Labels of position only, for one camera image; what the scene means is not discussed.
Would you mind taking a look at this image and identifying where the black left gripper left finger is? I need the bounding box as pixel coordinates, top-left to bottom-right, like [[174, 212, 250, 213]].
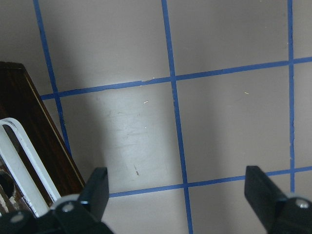
[[78, 167, 109, 221]]

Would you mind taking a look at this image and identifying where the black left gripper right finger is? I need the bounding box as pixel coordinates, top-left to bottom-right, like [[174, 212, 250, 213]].
[[244, 166, 288, 231]]

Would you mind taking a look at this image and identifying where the dark wooden drawer front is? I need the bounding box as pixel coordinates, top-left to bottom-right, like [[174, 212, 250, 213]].
[[0, 62, 85, 215]]

